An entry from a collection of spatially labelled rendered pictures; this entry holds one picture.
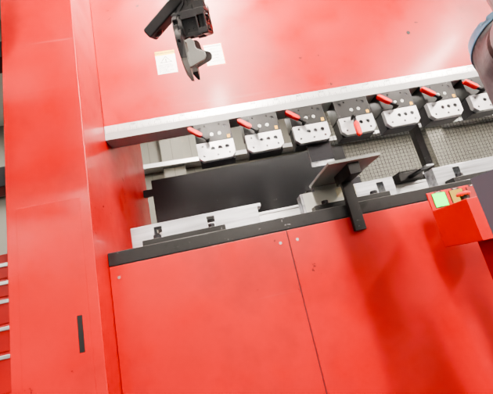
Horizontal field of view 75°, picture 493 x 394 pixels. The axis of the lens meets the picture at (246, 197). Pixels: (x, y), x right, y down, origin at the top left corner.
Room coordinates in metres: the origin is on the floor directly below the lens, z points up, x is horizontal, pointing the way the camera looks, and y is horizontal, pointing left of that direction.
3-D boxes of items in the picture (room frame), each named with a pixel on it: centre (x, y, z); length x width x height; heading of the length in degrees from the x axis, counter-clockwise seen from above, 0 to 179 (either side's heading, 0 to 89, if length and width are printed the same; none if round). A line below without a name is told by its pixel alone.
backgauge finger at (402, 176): (1.49, -0.79, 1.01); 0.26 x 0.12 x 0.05; 6
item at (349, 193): (1.10, -0.36, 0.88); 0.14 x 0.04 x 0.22; 6
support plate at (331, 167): (1.13, -0.36, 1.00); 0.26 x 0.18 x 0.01; 6
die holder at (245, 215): (1.23, 0.21, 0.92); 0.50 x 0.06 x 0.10; 96
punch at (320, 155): (1.28, -0.34, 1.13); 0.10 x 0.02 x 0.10; 96
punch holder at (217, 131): (1.24, 0.08, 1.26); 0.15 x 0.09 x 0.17; 96
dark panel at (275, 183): (1.77, -0.06, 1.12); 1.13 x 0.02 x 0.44; 96
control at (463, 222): (0.99, -0.69, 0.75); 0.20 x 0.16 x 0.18; 96
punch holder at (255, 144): (1.26, -0.12, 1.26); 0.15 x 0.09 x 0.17; 96
